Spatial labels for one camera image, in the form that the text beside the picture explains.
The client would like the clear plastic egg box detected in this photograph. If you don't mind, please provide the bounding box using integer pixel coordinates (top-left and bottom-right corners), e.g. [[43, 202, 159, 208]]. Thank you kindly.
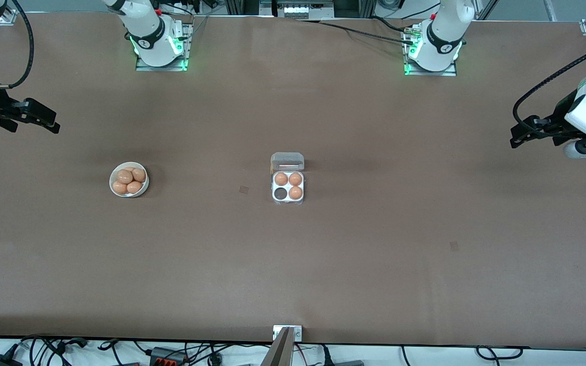
[[271, 152, 305, 205]]

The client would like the white round bowl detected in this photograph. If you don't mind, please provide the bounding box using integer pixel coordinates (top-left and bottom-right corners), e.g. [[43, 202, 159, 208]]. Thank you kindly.
[[109, 162, 150, 198]]

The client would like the orange black connector block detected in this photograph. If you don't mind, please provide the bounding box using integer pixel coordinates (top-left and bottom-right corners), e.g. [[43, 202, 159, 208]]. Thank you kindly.
[[150, 347, 190, 366]]

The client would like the white power strip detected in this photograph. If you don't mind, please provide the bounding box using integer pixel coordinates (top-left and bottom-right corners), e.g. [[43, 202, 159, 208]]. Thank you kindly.
[[275, 3, 334, 19]]

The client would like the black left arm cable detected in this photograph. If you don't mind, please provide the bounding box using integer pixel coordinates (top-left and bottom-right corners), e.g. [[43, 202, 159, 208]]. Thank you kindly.
[[513, 41, 586, 134]]

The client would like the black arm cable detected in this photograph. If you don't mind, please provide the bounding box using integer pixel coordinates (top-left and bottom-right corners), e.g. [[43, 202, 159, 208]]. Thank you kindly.
[[0, 0, 35, 90], [513, 41, 586, 134]]

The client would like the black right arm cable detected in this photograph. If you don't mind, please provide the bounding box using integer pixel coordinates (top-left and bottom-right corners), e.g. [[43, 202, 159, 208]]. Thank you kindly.
[[0, 0, 35, 90]]

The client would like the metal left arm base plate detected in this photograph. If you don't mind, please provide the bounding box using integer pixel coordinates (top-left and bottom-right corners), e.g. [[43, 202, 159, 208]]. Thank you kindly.
[[402, 23, 458, 77]]

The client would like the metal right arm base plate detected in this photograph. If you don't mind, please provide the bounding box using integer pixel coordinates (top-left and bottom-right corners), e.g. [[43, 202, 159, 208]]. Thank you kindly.
[[135, 20, 194, 72]]

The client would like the short black table cable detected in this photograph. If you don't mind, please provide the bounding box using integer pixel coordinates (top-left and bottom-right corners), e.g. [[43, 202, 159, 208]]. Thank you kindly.
[[372, 15, 408, 34]]

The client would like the long black table cable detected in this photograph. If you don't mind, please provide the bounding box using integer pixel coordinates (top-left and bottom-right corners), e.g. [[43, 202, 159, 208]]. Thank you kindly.
[[296, 19, 416, 45]]

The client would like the black looped floor cable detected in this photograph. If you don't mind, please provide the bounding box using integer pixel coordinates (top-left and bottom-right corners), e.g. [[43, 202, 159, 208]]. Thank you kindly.
[[476, 346, 523, 360]]

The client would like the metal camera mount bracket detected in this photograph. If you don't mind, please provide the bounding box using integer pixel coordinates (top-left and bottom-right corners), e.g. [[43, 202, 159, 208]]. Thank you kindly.
[[260, 325, 303, 366]]

